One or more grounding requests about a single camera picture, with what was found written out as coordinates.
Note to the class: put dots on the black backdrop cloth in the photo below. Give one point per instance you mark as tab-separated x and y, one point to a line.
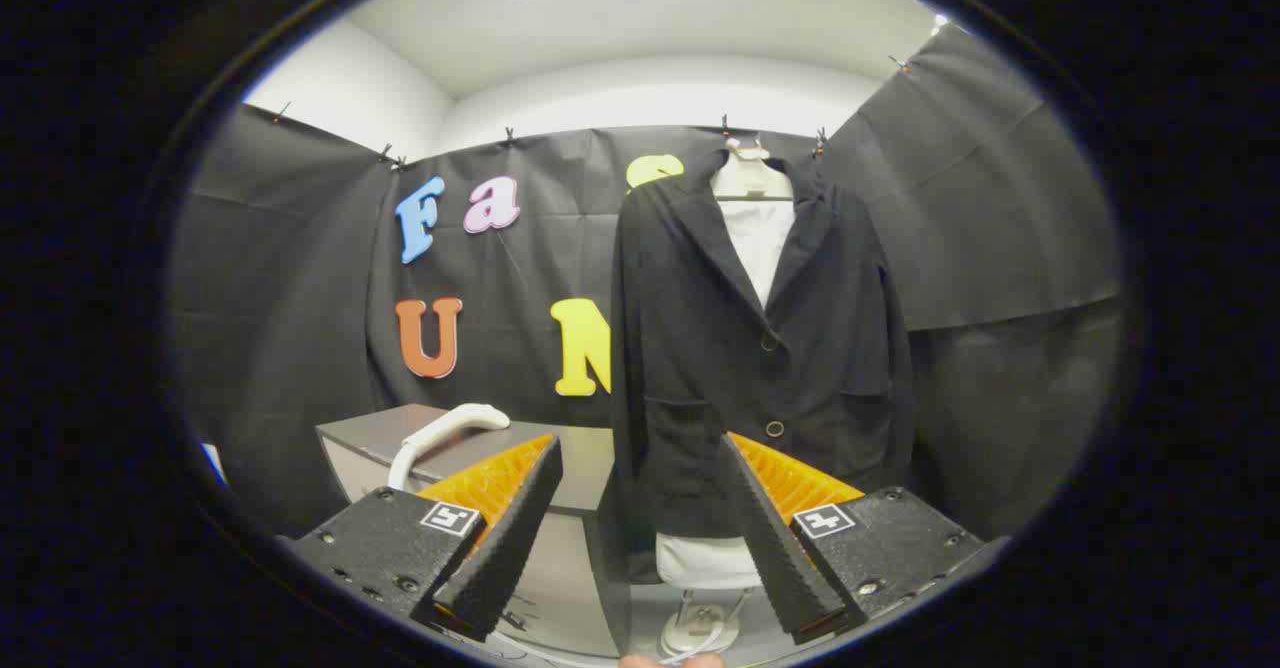
300	298

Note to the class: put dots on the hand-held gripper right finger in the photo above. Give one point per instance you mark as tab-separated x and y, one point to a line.
775	548

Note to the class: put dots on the grey cabinet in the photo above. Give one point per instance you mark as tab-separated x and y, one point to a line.
585	468

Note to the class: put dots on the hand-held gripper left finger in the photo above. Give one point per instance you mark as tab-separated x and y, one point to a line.
510	548

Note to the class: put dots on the row of small backdrop clips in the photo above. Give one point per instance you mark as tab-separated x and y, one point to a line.
724	128

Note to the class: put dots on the white garment steamer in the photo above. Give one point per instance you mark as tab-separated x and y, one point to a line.
440	433

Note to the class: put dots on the black jacket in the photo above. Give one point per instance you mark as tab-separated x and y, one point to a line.
700	348

